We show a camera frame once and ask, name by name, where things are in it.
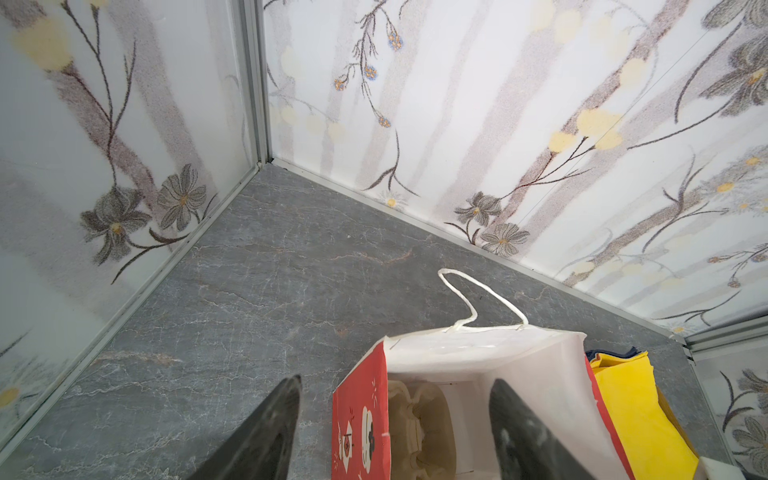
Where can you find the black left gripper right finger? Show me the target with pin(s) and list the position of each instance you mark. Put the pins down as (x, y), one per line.
(525, 447)

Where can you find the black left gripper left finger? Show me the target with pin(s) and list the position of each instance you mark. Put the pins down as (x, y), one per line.
(261, 447)

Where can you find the red white paper gift bag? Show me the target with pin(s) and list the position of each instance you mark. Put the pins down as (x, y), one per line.
(547, 368)

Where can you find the single brown pulp cup carrier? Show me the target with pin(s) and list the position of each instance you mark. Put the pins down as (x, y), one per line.
(421, 432)

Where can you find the dark blue napkin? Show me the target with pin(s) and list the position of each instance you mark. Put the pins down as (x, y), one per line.
(612, 354)

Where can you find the yellow napkin stack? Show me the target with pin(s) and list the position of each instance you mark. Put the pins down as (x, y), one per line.
(654, 447)

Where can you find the stack of paper cups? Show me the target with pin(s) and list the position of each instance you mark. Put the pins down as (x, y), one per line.
(710, 469)

